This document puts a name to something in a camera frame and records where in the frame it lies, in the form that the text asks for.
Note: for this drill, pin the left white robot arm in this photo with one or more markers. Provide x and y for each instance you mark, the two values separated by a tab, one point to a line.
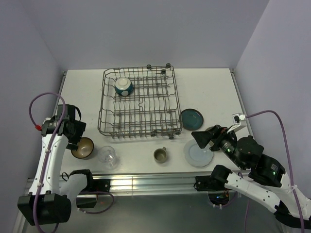
47	201

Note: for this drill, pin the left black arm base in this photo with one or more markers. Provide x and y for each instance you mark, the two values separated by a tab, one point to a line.
85	200

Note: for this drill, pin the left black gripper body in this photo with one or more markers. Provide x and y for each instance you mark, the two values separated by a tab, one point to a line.
78	128

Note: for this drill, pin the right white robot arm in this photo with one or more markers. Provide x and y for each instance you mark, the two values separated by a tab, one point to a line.
269	184

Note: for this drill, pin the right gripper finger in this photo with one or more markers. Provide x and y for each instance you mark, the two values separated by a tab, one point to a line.
214	130
202	138

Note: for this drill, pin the teal glazed saucer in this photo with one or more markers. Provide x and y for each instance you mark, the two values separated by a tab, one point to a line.
192	119

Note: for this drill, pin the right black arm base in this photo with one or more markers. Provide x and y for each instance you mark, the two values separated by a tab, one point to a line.
203	183

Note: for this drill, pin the teal white-dotted bowl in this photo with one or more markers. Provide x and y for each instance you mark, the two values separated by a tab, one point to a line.
123	87

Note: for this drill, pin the grey wire dish rack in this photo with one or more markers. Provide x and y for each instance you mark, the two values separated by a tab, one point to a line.
152	109

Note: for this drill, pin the clear drinking glass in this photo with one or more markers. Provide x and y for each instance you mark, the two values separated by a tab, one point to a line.
107	156

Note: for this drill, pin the light blue scalloped plate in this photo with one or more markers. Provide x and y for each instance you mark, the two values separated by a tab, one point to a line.
196	156

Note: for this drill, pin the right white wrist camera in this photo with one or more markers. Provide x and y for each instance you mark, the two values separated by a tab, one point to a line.
239	122

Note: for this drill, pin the grey ceramic mug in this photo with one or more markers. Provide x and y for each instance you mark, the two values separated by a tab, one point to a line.
160	155

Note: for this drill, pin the aluminium front rail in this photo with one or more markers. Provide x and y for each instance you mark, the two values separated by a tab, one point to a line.
152	184

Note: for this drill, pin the dark patterned bowl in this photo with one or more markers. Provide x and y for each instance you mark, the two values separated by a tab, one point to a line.
85	148

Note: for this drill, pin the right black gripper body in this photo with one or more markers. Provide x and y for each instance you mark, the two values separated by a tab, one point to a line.
226	144

